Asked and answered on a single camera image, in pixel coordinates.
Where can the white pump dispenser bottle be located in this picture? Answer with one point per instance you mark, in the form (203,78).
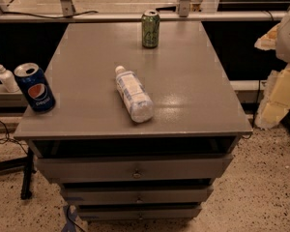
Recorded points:
(7,78)

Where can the black stand leg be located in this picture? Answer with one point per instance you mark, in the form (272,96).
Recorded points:
(24,164)

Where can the metal frame rail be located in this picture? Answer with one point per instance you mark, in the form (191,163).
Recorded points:
(131,10)

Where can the clear plastic water bottle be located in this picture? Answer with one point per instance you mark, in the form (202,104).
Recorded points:
(138,103)

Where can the middle grey drawer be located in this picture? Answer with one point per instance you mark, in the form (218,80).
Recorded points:
(137,196)

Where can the blue pepsi can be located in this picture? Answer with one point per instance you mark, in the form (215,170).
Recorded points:
(34,86)

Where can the green soda can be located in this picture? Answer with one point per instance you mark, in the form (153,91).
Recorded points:
(150,21)

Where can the grey drawer cabinet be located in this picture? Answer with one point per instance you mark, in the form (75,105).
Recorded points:
(135,132)

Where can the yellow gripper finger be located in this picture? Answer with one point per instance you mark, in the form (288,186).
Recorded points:
(275,104)
(267,41)

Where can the top grey drawer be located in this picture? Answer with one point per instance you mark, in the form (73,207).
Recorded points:
(120,170)

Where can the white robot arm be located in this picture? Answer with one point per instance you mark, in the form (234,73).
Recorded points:
(282,51)

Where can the grey drawer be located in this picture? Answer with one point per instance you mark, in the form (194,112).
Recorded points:
(120,170)
(141,213)
(137,196)

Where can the bottom grey drawer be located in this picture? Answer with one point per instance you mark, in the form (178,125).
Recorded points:
(141,213)

